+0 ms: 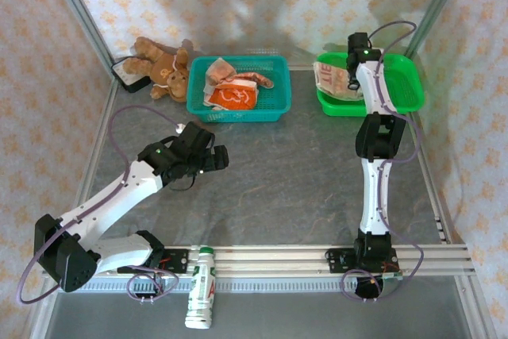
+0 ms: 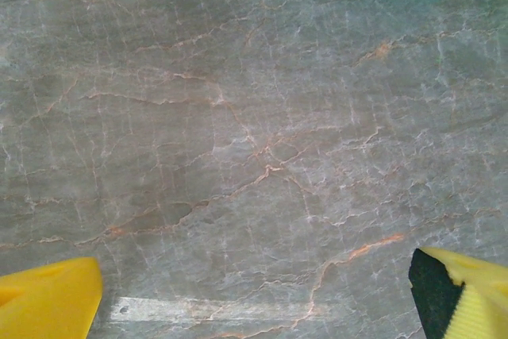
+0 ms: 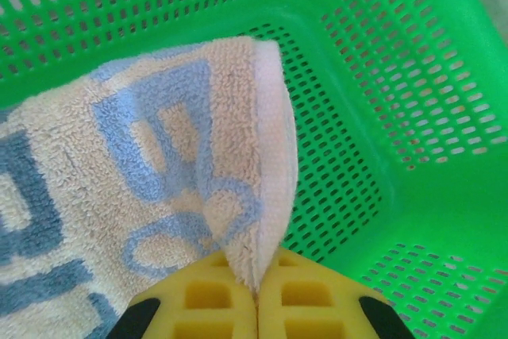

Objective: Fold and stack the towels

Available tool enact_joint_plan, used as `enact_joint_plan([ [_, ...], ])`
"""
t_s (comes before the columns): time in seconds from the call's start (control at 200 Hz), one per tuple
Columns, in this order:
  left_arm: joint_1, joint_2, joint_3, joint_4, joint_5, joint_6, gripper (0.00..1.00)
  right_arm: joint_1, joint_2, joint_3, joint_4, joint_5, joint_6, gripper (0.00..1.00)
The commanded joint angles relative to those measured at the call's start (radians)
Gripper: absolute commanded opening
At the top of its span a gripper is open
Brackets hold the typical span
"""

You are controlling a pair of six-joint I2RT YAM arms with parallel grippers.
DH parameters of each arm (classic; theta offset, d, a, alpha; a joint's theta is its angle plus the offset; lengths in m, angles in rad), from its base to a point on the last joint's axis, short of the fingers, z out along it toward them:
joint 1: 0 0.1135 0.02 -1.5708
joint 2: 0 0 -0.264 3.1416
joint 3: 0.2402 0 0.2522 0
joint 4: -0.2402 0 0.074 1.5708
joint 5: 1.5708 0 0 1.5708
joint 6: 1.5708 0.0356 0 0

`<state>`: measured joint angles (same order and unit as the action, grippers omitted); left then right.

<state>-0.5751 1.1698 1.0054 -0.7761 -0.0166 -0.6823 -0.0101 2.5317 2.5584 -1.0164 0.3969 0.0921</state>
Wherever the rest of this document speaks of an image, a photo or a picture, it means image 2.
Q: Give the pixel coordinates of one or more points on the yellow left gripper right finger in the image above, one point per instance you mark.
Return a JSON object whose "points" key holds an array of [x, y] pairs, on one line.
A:
{"points": [[476, 307]]}

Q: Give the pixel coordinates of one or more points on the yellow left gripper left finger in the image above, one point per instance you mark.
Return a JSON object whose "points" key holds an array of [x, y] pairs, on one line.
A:
{"points": [[43, 303]]}

